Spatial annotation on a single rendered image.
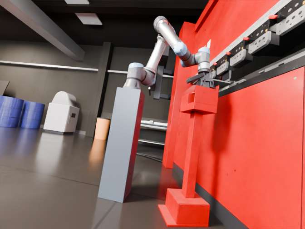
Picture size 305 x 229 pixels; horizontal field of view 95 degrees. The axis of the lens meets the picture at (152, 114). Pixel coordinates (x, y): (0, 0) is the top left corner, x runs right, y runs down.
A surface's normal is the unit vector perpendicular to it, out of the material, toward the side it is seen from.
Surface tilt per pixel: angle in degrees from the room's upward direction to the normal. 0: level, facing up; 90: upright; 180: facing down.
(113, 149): 90
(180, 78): 90
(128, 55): 90
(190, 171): 90
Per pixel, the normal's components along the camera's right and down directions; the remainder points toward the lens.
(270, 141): -0.98, -0.15
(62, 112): -0.06, -0.12
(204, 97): 0.21, -0.08
